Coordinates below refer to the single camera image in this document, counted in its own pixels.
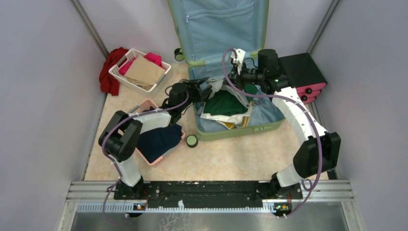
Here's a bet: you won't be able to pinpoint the black and pink storage stack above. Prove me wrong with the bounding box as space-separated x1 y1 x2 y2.
279 52 328 104

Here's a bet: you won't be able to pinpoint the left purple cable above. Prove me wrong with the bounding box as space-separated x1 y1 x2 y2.
101 84 190 227

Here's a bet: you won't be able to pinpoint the yellow patterned garment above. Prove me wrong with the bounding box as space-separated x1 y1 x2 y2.
217 115 250 130

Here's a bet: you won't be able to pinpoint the grey garment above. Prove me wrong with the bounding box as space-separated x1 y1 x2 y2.
201 78 229 105

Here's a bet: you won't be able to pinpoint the tan folded cloth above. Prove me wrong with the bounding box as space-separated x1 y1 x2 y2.
124 56 166 91

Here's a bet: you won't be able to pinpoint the right aluminium corner post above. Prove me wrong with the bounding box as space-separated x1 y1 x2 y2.
306 0 341 54

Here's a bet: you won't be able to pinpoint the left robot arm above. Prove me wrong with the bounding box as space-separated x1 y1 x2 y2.
98 77 213 189

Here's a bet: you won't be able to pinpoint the white garment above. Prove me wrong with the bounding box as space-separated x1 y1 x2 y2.
200 108 252 127

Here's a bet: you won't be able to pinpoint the red cloth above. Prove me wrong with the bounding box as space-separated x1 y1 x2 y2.
99 47 128 96

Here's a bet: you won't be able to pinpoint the green hard-shell suitcase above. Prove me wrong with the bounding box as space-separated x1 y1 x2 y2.
168 0 284 141

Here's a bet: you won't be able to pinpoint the white plastic basket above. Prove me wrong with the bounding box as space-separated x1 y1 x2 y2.
108 49 172 98

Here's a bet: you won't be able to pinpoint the aluminium corner post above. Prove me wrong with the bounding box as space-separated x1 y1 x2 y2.
69 0 109 58
306 0 341 54

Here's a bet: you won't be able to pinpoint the left aluminium corner post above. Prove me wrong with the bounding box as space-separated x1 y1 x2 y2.
69 0 109 58

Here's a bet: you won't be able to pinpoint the green garment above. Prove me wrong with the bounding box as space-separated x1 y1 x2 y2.
203 84 253 116

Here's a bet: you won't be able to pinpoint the pink plastic basket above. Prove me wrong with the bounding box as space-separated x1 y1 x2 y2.
127 99 186 167

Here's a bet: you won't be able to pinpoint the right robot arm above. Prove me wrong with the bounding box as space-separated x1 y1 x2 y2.
229 49 341 190

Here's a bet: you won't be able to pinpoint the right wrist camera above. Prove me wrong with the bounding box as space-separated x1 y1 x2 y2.
229 48 247 75

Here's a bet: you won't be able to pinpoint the navy blue garment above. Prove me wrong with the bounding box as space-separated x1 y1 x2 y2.
136 123 183 163

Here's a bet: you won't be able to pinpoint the magenta cloth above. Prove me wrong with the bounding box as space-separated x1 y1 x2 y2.
119 52 166 75

